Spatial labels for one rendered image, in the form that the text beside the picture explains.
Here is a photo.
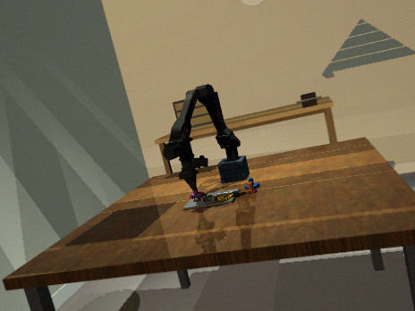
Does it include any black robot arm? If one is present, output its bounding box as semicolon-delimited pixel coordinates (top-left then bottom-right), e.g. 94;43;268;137
163;84;241;169

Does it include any purple gear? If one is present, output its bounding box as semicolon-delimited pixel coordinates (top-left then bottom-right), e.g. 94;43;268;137
190;186;203;198

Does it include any dark blue gear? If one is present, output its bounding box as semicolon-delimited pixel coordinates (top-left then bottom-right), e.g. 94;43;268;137
244;178;260;189

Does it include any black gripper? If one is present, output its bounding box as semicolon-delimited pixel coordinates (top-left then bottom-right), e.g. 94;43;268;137
179;153;199;190

